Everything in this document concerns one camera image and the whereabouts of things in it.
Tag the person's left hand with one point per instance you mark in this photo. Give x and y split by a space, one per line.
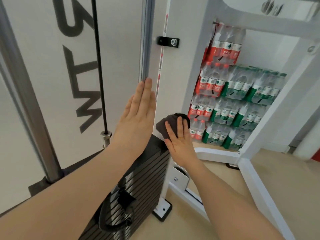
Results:
137 122

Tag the person's right hand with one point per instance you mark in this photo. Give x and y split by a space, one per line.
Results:
181 147

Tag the dark grey cleaning cloth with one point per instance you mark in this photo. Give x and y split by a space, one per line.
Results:
162 126

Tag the white gym machine frame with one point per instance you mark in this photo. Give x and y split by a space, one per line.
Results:
182 72

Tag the person's left forearm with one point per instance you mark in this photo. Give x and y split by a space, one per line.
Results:
62 199

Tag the person's right forearm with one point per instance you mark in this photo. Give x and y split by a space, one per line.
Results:
230 209

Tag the stack of water bottle packs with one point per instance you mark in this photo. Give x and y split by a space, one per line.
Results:
225 92

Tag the chrome guide rod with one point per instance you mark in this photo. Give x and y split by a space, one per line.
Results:
25 97
146 39

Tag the white vertical pipe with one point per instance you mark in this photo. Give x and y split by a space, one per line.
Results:
308 144

